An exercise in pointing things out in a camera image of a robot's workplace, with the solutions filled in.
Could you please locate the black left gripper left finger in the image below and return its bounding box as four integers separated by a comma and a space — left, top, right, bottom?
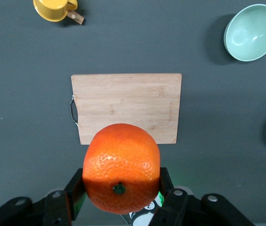
0, 168, 87, 226

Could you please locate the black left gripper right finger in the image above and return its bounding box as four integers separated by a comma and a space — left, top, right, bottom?
148, 167, 256, 226

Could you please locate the orange fruit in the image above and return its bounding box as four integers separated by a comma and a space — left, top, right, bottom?
82, 123, 161, 215

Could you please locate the dark grey table mat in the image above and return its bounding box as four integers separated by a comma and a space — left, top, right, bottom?
0, 0, 266, 226

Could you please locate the wooden cutting board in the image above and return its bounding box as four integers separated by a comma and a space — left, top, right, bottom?
69, 73, 183, 145

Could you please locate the light green bowl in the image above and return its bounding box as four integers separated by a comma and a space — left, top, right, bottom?
224, 3, 266, 62

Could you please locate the yellow cup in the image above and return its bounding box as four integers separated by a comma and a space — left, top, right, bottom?
33, 0, 79, 23

